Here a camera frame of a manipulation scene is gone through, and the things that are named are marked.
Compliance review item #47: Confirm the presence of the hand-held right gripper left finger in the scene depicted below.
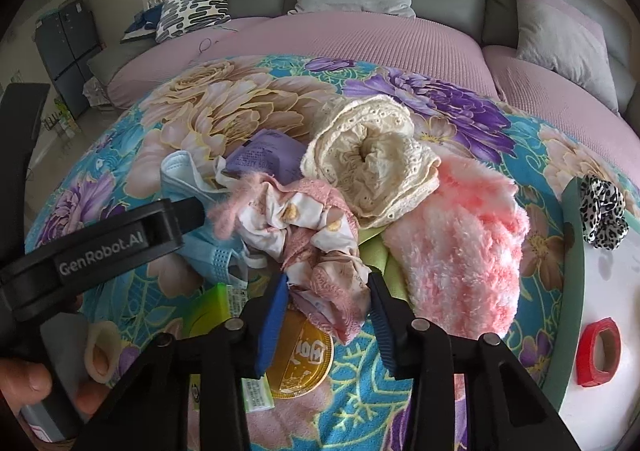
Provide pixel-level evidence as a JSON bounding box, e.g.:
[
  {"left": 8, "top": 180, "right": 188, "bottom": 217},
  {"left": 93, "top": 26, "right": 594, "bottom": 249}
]
[{"left": 72, "top": 272, "right": 291, "bottom": 451}]

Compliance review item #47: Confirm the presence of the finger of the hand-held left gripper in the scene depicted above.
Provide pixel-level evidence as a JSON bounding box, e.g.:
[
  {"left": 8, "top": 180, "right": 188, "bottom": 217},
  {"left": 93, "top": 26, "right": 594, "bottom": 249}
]
[{"left": 170, "top": 196, "right": 207, "bottom": 244}]

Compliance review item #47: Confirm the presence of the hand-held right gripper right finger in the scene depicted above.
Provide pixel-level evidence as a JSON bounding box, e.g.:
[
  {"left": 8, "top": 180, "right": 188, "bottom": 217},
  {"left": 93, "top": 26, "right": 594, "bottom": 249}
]
[{"left": 367, "top": 271, "right": 576, "bottom": 451}]

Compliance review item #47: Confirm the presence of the blue face mask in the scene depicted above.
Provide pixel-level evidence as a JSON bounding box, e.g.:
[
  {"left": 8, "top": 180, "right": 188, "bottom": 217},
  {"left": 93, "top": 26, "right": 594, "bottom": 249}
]
[{"left": 160, "top": 151, "right": 268, "bottom": 287}]

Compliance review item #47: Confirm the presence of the pink printed underwear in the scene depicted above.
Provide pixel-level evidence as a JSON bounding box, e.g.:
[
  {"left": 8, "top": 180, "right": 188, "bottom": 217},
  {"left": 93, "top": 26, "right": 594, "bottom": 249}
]
[{"left": 207, "top": 172, "right": 373, "bottom": 344}]

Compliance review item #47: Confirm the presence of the pink fluffy cloth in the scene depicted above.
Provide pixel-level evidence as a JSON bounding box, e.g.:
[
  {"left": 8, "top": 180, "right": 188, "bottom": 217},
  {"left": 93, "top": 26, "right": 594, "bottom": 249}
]
[{"left": 382, "top": 153, "right": 531, "bottom": 339}]

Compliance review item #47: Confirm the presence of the cream lace cloth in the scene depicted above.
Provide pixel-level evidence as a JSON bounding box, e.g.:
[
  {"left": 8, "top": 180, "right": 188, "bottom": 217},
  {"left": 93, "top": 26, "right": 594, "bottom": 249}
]
[{"left": 300, "top": 93, "right": 443, "bottom": 231}]

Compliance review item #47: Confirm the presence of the red ring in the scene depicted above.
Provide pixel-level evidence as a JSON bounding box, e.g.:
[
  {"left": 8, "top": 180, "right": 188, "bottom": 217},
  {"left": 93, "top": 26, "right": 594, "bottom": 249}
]
[{"left": 575, "top": 317, "right": 622, "bottom": 387}]

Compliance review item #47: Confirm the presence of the teal tray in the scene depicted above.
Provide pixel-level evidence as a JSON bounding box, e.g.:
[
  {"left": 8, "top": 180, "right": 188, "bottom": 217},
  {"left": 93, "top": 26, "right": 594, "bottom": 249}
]
[{"left": 542, "top": 176, "right": 640, "bottom": 451}]

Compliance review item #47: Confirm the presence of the leopard print scrunchie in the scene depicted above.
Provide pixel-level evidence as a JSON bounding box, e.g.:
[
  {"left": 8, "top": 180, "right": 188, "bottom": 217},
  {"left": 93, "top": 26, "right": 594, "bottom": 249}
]
[{"left": 580, "top": 175, "right": 628, "bottom": 250}]

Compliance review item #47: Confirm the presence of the person's left hand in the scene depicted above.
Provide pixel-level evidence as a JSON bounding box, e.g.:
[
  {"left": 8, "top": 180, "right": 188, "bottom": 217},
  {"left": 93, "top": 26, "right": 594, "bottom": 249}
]
[{"left": 0, "top": 358, "right": 110, "bottom": 419}]

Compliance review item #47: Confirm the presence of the gold round tin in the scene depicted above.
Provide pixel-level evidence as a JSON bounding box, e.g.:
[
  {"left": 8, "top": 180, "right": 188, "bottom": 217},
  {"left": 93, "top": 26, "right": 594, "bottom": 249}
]
[{"left": 265, "top": 308, "right": 335, "bottom": 400}]

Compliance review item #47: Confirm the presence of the green tissue pack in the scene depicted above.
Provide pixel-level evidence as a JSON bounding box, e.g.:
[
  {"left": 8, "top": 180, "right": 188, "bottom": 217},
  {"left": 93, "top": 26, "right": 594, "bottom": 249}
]
[{"left": 182, "top": 282, "right": 273, "bottom": 414}]

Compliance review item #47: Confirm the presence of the beige tape roll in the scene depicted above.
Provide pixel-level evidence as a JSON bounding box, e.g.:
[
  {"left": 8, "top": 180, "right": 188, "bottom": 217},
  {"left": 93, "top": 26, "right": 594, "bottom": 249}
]
[{"left": 84, "top": 321, "right": 122, "bottom": 384}]

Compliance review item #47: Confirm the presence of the green cloth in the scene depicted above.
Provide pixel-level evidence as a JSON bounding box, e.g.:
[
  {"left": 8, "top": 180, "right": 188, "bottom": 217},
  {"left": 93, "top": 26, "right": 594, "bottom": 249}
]
[{"left": 357, "top": 226, "right": 408, "bottom": 302}]

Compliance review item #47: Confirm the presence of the purple paper packet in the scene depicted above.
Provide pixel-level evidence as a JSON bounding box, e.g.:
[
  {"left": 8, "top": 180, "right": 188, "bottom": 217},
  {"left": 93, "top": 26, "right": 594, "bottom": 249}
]
[{"left": 220, "top": 128, "right": 308, "bottom": 186}]

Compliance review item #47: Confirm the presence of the floral printed blanket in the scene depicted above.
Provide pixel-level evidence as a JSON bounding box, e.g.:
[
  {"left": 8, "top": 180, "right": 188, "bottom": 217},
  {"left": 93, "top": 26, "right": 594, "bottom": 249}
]
[{"left": 24, "top": 55, "right": 640, "bottom": 451}]

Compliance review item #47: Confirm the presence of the white plastic bag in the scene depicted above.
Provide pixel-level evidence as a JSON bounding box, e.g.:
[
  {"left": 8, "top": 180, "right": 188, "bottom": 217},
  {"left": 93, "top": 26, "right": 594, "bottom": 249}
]
[{"left": 81, "top": 76, "right": 112, "bottom": 110}]

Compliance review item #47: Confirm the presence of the blue and white cushion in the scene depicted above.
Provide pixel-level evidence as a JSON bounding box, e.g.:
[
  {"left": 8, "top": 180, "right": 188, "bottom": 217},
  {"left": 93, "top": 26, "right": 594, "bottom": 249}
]
[{"left": 120, "top": 6, "right": 163, "bottom": 44}]

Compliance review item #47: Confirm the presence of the dark grey cabinet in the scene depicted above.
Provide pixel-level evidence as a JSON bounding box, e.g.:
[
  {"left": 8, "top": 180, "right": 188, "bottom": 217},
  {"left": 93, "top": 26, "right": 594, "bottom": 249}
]
[{"left": 34, "top": 0, "right": 93, "bottom": 120}]

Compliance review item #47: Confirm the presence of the black and white patterned pillow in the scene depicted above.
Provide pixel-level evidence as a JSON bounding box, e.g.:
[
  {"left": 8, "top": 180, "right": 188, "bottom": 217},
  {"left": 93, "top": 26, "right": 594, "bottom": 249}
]
[{"left": 155, "top": 0, "right": 235, "bottom": 44}]

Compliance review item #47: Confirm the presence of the pink quilted sofa cover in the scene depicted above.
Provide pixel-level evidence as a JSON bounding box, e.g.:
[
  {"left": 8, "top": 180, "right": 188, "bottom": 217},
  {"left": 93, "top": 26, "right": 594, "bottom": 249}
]
[
  {"left": 107, "top": 13, "right": 501, "bottom": 112},
  {"left": 482, "top": 45, "right": 640, "bottom": 212}
]

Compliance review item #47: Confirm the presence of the grey pillow with pink band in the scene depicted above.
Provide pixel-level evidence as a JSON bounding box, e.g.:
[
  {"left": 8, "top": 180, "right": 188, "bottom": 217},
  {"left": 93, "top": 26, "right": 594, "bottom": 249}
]
[{"left": 510, "top": 0, "right": 618, "bottom": 112}]

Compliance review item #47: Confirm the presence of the small wire rack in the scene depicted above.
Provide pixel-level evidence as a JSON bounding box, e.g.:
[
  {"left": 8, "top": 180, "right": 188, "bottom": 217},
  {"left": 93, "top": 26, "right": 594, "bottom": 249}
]
[{"left": 42, "top": 98, "right": 83, "bottom": 136}]

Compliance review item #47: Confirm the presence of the thin black cord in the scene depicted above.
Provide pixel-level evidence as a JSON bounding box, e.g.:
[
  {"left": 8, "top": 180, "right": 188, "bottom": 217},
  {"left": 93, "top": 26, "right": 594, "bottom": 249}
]
[{"left": 197, "top": 25, "right": 238, "bottom": 56}]

